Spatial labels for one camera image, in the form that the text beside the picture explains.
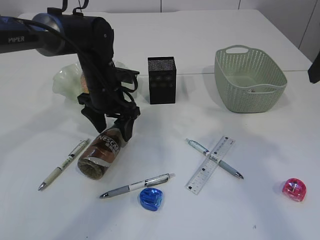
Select green plastic woven basket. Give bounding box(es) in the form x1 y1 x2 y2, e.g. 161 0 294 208
214 45 288 114

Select blue pencil sharpener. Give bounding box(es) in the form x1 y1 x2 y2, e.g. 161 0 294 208
139 187 164 212

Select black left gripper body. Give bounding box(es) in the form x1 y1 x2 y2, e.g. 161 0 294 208
77 53 140 120

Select green wavy glass bowl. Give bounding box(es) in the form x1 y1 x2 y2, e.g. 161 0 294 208
51 60 137 103

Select clear plastic ruler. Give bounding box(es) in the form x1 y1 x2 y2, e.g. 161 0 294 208
185 136 235 195

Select beige pen on left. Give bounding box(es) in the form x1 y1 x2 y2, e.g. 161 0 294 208
37 138 90 191

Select brown Nescafe coffee bottle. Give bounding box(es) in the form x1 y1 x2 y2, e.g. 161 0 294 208
77 121 127 180

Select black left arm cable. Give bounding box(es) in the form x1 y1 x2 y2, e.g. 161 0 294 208
14 18 139 111

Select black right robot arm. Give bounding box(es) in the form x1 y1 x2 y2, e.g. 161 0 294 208
307 52 320 84

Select grey white centre pen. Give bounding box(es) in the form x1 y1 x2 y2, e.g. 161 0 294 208
99 173 175 199

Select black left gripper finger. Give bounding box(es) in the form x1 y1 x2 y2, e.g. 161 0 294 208
81 107 107 133
116 118 135 142

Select black mesh pen holder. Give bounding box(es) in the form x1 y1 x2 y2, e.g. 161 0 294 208
147 56 177 105

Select grey pen under ruler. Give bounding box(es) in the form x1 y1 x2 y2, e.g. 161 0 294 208
185 136 244 179

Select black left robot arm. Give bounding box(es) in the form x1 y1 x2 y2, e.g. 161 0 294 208
0 7 140 142

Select sugared bread roll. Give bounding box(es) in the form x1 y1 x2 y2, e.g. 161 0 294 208
80 73 90 94

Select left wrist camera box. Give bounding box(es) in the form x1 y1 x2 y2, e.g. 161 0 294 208
115 67 140 84

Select pink pencil sharpener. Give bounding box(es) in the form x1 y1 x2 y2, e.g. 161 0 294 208
282 178 307 202

